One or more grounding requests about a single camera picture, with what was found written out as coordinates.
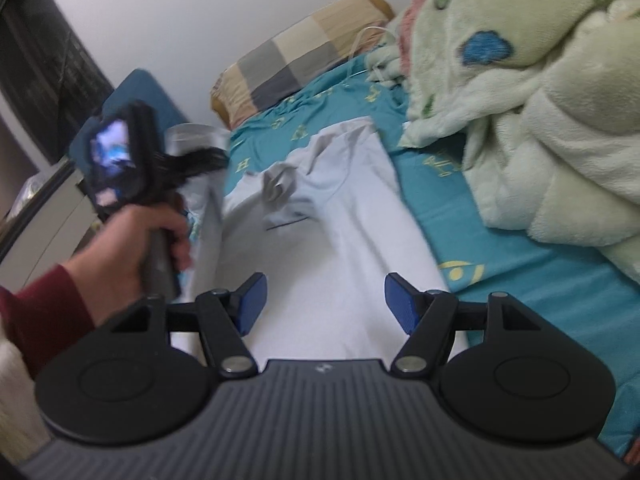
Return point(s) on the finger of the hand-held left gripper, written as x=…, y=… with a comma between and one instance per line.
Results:
x=200, y=162

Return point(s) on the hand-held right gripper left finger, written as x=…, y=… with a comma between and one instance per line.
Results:
x=252, y=305

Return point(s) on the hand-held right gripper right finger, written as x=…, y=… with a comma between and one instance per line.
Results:
x=400, y=305

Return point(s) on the white t-shirt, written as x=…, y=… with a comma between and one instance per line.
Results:
x=350, y=260

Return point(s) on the person's left forearm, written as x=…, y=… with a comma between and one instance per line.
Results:
x=40, y=320

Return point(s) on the person's left hand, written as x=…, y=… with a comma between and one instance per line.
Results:
x=120, y=255

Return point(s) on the blue covered chair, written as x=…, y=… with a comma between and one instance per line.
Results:
x=145, y=90

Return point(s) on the white table with black legs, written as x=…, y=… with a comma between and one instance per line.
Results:
x=55, y=220

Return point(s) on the teal printed bed sheet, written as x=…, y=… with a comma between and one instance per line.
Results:
x=500, y=270

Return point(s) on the clear plastic bag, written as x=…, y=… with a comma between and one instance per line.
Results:
x=32, y=190

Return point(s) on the plaid pillow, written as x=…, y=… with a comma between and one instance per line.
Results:
x=290, y=60

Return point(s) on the dark window with grille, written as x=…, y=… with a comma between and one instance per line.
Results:
x=40, y=60

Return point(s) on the green plush cartoon blanket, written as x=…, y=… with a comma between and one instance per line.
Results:
x=575, y=135

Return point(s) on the person's cream clothing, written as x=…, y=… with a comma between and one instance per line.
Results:
x=20, y=400

